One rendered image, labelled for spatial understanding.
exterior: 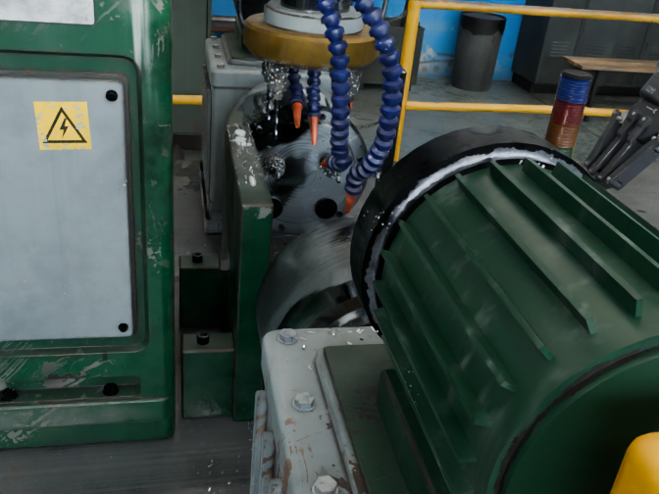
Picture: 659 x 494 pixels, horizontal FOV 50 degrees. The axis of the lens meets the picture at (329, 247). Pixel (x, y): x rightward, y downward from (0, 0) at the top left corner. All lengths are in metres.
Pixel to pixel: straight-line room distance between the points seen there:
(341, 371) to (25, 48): 0.45
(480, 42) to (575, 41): 0.84
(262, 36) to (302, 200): 0.44
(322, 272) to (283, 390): 0.22
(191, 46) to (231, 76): 2.69
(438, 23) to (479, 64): 0.54
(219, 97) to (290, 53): 0.55
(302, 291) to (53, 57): 0.35
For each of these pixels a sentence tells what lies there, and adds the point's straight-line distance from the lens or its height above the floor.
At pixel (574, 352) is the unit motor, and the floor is 1.34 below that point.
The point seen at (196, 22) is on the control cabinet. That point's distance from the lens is 4.07.
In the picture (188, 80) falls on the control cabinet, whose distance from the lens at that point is 4.14.
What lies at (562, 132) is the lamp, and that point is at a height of 1.11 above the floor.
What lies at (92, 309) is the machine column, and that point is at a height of 1.02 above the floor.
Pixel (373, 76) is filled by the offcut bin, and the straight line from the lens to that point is 5.84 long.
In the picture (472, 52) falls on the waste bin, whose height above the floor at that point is 0.32.
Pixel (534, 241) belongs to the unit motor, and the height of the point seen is 1.35.
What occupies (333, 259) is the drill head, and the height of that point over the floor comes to 1.15.
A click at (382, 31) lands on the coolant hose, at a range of 0.75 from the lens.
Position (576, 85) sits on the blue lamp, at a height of 1.20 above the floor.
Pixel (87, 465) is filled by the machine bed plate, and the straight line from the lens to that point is 1.02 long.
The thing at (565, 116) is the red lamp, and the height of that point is 1.14.
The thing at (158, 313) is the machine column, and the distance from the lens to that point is 0.90.
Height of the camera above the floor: 1.51
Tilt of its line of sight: 28 degrees down
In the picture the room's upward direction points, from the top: 6 degrees clockwise
